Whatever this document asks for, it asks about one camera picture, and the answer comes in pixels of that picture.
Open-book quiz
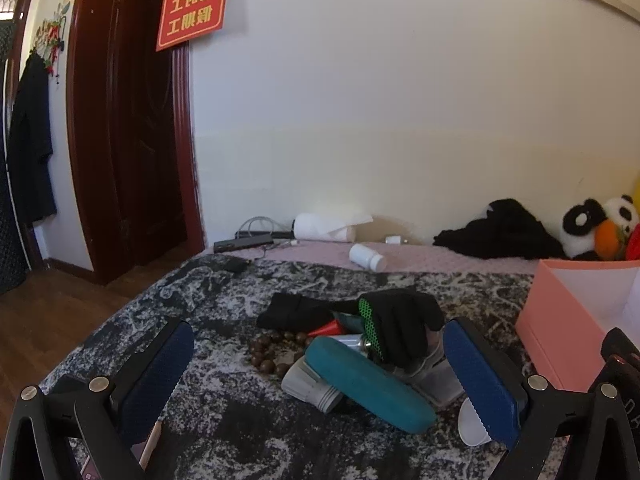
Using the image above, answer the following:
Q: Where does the red sign with yellow characters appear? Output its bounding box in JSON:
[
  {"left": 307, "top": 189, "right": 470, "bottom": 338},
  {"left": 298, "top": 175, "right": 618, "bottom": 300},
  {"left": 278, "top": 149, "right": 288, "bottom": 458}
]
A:
[{"left": 156, "top": 0, "right": 232, "bottom": 52}]

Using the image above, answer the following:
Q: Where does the wooden stick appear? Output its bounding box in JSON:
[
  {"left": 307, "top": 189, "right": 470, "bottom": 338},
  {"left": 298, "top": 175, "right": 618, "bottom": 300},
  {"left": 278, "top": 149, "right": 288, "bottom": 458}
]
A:
[{"left": 139, "top": 420, "right": 163, "bottom": 472}]

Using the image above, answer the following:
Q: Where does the black sock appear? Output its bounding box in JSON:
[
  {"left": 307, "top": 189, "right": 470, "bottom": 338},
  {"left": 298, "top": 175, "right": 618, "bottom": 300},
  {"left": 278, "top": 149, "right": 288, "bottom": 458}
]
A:
[
  {"left": 256, "top": 292, "right": 361, "bottom": 332},
  {"left": 357, "top": 289, "right": 446, "bottom": 367}
]

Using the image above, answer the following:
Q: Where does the pink cardboard box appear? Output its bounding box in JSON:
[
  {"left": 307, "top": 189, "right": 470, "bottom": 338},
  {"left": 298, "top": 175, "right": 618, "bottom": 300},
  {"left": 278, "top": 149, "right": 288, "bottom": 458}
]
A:
[{"left": 515, "top": 259, "right": 640, "bottom": 396}]

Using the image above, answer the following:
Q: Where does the black clothing pile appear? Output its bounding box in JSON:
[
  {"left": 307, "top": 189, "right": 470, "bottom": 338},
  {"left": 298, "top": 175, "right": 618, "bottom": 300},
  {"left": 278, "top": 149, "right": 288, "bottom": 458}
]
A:
[{"left": 432, "top": 198, "right": 568, "bottom": 261}]

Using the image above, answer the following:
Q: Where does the teal glasses case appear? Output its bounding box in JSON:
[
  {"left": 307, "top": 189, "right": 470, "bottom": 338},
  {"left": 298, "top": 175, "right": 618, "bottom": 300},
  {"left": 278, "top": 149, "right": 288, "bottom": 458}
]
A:
[{"left": 304, "top": 336, "right": 437, "bottom": 435}]

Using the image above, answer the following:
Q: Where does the black hanging coat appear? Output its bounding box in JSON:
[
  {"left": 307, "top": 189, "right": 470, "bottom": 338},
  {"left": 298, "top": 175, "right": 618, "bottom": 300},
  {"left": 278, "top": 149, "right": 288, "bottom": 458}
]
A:
[{"left": 6, "top": 52, "right": 57, "bottom": 226}]

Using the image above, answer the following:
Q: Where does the panda plush toy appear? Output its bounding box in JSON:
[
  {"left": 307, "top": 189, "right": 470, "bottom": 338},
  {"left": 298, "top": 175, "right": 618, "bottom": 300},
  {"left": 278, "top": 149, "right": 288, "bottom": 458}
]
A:
[{"left": 562, "top": 194, "right": 638, "bottom": 261}]

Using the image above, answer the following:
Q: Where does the black power strip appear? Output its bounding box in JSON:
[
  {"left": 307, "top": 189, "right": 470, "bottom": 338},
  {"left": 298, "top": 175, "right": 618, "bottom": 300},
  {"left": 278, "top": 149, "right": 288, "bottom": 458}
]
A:
[{"left": 213, "top": 237, "right": 273, "bottom": 254}]

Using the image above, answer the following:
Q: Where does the small metal can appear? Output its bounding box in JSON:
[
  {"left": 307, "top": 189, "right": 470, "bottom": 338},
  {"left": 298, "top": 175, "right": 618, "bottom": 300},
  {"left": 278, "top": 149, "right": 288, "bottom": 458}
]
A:
[{"left": 332, "top": 332, "right": 373, "bottom": 361}]

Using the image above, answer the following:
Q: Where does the brown bead bracelet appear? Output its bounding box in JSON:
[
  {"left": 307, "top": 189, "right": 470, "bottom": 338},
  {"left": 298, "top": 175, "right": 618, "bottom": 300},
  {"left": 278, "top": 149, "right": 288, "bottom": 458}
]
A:
[{"left": 248, "top": 329, "right": 313, "bottom": 378}]

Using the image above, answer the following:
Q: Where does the red plastic cone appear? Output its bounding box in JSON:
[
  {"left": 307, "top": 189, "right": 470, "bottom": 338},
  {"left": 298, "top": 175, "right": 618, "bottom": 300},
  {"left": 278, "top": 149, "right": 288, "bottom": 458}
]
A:
[{"left": 307, "top": 321, "right": 346, "bottom": 339}]

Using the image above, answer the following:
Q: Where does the grey ribbed plastic cap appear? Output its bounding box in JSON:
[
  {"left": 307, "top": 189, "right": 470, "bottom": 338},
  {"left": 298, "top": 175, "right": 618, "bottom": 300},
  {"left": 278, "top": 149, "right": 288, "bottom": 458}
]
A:
[{"left": 281, "top": 357, "right": 346, "bottom": 414}]

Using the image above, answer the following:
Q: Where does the orange plush fruit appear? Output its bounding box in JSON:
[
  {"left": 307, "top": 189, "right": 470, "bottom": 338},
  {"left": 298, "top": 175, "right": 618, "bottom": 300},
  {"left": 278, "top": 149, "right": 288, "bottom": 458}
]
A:
[{"left": 595, "top": 220, "right": 628, "bottom": 261}]

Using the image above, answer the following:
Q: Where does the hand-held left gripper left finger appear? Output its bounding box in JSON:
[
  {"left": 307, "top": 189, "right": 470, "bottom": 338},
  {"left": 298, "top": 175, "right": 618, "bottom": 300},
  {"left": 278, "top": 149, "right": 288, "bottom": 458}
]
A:
[{"left": 10, "top": 316, "right": 196, "bottom": 480}]

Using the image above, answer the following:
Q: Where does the colourful wall decoration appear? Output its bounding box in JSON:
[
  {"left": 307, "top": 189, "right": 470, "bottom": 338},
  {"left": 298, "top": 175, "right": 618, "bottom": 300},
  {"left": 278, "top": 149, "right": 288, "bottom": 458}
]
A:
[{"left": 31, "top": 0, "right": 73, "bottom": 78}]

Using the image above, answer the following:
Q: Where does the white plastic cup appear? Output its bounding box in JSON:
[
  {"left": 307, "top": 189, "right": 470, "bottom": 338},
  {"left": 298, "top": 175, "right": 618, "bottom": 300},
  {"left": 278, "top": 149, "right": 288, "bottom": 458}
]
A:
[{"left": 458, "top": 397, "right": 493, "bottom": 447}]

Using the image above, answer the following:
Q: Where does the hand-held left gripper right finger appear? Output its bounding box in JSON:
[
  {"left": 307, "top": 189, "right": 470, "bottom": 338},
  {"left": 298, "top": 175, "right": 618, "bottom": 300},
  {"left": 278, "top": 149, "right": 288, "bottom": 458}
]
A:
[{"left": 442, "top": 316, "right": 636, "bottom": 480}]

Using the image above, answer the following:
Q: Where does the white pill bottle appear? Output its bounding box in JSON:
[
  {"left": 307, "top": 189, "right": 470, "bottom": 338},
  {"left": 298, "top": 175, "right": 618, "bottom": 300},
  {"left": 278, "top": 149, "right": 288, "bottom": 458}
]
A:
[{"left": 348, "top": 243, "right": 387, "bottom": 272}]

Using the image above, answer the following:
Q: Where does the dark green snack packet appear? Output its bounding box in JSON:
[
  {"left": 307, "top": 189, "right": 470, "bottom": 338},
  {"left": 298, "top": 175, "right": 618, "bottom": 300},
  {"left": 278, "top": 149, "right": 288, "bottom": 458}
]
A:
[{"left": 332, "top": 311, "right": 368, "bottom": 336}]

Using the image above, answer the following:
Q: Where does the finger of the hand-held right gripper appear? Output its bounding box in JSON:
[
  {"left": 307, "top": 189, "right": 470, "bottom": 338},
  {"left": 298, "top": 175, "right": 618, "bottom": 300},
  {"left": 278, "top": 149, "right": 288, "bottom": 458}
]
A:
[{"left": 601, "top": 327, "right": 640, "bottom": 392}]

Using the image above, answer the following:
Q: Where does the clear plastic container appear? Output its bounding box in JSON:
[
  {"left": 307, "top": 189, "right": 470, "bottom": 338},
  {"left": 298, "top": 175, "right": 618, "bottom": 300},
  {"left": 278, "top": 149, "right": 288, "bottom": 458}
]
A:
[{"left": 390, "top": 332, "right": 466, "bottom": 408}]

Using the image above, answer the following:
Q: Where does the dark red door frame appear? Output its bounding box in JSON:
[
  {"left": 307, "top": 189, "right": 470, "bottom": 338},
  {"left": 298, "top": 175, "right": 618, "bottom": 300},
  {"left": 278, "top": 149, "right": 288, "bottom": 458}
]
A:
[{"left": 66, "top": 0, "right": 206, "bottom": 286}]

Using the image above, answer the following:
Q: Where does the glass panel door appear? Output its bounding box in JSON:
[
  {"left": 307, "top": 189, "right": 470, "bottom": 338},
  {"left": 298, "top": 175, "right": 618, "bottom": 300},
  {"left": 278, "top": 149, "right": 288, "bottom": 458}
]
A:
[{"left": 0, "top": 0, "right": 43, "bottom": 293}]

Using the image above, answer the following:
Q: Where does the dark red wooden door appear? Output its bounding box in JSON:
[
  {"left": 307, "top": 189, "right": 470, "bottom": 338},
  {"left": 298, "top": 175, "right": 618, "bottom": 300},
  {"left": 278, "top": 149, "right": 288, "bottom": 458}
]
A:
[{"left": 107, "top": 0, "right": 188, "bottom": 267}]

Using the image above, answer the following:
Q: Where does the pink bedsheet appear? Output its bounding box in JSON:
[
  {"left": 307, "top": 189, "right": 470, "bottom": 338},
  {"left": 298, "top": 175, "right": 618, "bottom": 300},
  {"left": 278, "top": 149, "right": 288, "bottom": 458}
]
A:
[{"left": 200, "top": 239, "right": 640, "bottom": 276}]

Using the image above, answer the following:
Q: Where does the white tissue roll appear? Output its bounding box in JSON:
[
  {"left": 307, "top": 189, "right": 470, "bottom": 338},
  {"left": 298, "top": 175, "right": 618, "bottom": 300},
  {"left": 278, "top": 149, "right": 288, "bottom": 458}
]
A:
[{"left": 292, "top": 212, "right": 375, "bottom": 243}]

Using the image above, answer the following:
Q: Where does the small black object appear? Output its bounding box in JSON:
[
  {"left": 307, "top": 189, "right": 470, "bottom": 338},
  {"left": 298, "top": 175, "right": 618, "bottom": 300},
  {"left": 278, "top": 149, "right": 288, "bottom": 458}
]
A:
[{"left": 202, "top": 255, "right": 251, "bottom": 274}]

